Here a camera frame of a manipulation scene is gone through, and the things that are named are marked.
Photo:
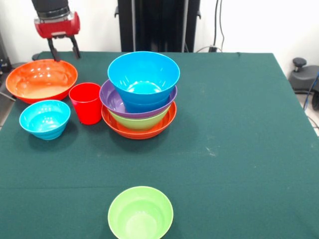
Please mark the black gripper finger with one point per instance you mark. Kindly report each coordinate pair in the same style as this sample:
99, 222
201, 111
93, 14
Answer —
75, 48
54, 51

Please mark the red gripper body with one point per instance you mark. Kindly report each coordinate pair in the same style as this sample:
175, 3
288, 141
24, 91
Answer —
58, 27

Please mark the orange bowl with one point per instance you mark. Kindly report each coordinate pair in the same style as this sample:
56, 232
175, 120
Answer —
40, 82
139, 133

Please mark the red cup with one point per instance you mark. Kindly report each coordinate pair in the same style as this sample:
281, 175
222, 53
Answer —
86, 104

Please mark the purple bowl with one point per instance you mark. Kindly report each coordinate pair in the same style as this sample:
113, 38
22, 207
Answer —
111, 98

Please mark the small blue ribbed bowl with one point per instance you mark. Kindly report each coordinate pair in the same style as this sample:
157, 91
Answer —
43, 120

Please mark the large blue bowl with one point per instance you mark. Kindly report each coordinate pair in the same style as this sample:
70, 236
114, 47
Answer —
143, 72

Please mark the translucent blue straight-sided bowl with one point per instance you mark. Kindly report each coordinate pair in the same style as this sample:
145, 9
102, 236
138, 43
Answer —
147, 107

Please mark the large green bowl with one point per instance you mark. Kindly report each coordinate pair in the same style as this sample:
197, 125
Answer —
139, 123

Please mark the small green bowl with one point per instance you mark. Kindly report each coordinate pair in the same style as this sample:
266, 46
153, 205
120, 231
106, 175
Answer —
140, 214

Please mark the dark green tablecloth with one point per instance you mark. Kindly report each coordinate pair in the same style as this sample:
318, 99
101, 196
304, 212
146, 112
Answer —
224, 149

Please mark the black pedestal leg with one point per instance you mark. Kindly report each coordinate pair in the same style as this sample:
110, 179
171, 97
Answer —
304, 77
3, 92

